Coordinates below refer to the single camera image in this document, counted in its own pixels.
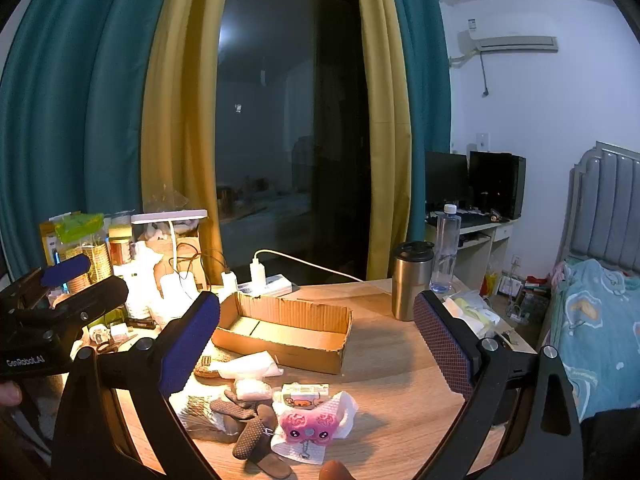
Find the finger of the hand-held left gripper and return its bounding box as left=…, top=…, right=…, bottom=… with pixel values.
left=50, top=276, right=130, bottom=322
left=0, top=254, right=91, bottom=308

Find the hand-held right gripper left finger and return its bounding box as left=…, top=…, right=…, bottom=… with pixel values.
left=50, top=290, right=223, bottom=480

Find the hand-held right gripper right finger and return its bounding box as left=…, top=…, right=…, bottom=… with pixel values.
left=412, top=290, right=586, bottom=480

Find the white soft cloth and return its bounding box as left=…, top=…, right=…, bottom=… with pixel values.
left=215, top=351, right=285, bottom=380

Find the brown dotted sock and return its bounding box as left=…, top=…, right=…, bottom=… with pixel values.
left=231, top=404, right=293, bottom=479
left=210, top=389, right=260, bottom=422

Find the white tissue packet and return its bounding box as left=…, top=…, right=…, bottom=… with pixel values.
left=234, top=379, right=274, bottom=402

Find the cardboard box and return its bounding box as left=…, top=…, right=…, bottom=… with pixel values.
left=211, top=291, right=353, bottom=376

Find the white textured paper towel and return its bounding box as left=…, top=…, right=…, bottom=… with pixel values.
left=270, top=391, right=360, bottom=463

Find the small printed carton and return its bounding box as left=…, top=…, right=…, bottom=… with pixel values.
left=281, top=383, right=331, bottom=407

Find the pink plush toy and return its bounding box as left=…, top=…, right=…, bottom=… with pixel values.
left=277, top=399, right=348, bottom=445

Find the person's left hand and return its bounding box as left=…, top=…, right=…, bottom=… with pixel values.
left=0, top=382, right=23, bottom=409

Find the yellow box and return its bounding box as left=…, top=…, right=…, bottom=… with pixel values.
left=40, top=220, right=67, bottom=267

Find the woven coaster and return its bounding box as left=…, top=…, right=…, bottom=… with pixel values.
left=194, top=350, right=236, bottom=379

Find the yellow tissue pack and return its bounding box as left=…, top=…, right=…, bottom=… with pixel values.
left=442, top=290, right=502, bottom=339

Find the jar with red label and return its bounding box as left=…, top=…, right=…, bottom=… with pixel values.
left=109, top=237, right=134, bottom=267

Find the white bottle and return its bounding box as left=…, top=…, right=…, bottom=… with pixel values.
left=126, top=242, right=165, bottom=322

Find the clear plastic bag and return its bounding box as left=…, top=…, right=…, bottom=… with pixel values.
left=170, top=389, right=236, bottom=442

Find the steel tumbler with black lid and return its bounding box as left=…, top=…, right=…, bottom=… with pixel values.
left=391, top=241, right=435, bottom=322

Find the clear water bottle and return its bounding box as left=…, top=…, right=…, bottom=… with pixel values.
left=430, top=204, right=462, bottom=294

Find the white computer desk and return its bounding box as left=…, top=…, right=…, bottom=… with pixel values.
left=425, top=209, right=515, bottom=297

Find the white power strip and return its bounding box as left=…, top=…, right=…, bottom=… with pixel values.
left=237, top=274, right=293, bottom=297

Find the brown cardboard carton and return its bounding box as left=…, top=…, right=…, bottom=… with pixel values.
left=145, top=224, right=217, bottom=288

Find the white desk lamp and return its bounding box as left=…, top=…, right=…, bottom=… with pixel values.
left=131, top=209, right=208, bottom=311

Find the blue printed blanket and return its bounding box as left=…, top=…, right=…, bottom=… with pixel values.
left=547, top=259, right=640, bottom=422

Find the teal curtain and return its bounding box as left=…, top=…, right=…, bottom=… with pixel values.
left=385, top=0, right=453, bottom=251
left=0, top=0, right=201, bottom=281

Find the black computer monitor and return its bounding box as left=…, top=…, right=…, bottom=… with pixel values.
left=425, top=151, right=471, bottom=209

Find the yellow curtain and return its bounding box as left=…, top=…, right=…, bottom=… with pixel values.
left=350, top=0, right=414, bottom=282
left=140, top=0, right=236, bottom=288

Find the grey padded headboard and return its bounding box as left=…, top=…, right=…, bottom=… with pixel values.
left=555, top=141, right=640, bottom=272

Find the dark glass door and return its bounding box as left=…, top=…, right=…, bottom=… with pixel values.
left=215, top=0, right=375, bottom=282

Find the white air conditioner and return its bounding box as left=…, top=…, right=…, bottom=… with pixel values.
left=457, top=30, right=559, bottom=54

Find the black cable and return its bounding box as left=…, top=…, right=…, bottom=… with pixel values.
left=169, top=242, right=229, bottom=292

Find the white charger cable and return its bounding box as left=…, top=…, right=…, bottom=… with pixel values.
left=254, top=249, right=366, bottom=282

